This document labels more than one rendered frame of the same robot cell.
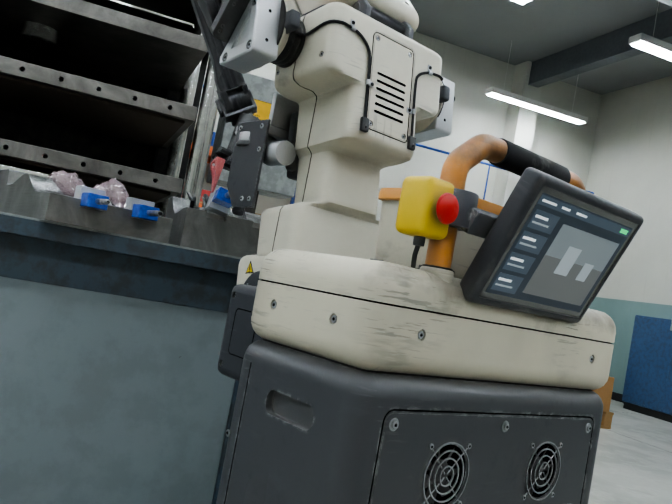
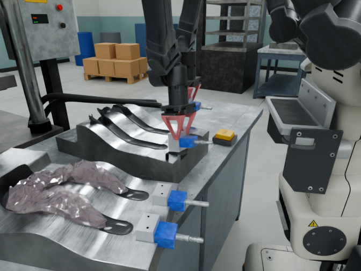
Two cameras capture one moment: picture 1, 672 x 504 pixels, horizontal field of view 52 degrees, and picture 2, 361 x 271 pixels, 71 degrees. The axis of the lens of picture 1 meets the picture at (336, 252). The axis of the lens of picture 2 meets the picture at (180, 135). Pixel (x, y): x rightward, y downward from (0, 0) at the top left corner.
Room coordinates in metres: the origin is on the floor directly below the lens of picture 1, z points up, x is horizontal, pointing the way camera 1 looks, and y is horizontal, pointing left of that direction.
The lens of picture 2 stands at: (1.08, 0.72, 1.25)
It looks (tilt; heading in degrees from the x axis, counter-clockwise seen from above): 25 degrees down; 319
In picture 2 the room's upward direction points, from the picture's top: straight up
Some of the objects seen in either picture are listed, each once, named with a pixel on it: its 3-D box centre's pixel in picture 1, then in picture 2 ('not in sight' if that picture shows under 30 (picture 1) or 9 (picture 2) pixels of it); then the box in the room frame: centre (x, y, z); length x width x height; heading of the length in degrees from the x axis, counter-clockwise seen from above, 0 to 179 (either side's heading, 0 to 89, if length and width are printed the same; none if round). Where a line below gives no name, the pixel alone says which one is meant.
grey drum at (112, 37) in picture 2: not in sight; (112, 48); (8.21, -2.80, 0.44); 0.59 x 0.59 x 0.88
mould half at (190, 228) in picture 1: (220, 229); (131, 135); (1.83, 0.31, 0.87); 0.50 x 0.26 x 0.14; 21
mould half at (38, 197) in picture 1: (76, 204); (64, 202); (1.63, 0.62, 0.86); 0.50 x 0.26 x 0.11; 38
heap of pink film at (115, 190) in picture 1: (84, 187); (64, 186); (1.63, 0.61, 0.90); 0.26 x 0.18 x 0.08; 38
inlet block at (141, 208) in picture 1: (147, 212); (181, 201); (1.45, 0.40, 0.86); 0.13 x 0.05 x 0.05; 38
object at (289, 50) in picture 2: not in sight; (286, 64); (3.46, -3.94, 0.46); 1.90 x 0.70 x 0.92; 111
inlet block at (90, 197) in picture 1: (96, 201); (171, 235); (1.38, 0.49, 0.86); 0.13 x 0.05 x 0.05; 38
